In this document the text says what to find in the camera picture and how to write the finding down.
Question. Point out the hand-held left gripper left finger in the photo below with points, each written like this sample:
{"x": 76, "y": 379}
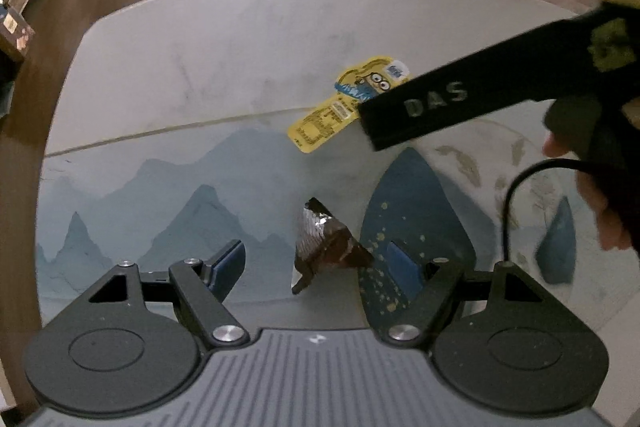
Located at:
{"x": 227, "y": 269}

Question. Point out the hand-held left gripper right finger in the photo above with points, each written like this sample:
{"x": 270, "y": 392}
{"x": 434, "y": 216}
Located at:
{"x": 404, "y": 269}

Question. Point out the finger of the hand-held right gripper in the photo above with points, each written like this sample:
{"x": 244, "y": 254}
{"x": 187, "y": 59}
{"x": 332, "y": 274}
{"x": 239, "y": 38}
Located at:
{"x": 382, "y": 124}

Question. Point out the yellow cartoon snack packet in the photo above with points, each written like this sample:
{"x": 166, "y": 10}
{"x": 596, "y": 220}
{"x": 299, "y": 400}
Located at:
{"x": 345, "y": 104}

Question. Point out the brown foil snack packet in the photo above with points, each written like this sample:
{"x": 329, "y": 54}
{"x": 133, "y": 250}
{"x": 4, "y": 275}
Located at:
{"x": 327, "y": 242}

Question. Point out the person's right hand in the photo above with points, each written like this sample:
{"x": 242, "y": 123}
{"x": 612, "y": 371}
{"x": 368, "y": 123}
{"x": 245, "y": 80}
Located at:
{"x": 607, "y": 212}

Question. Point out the small patterned box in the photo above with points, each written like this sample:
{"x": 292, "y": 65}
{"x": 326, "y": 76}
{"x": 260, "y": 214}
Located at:
{"x": 15, "y": 32}

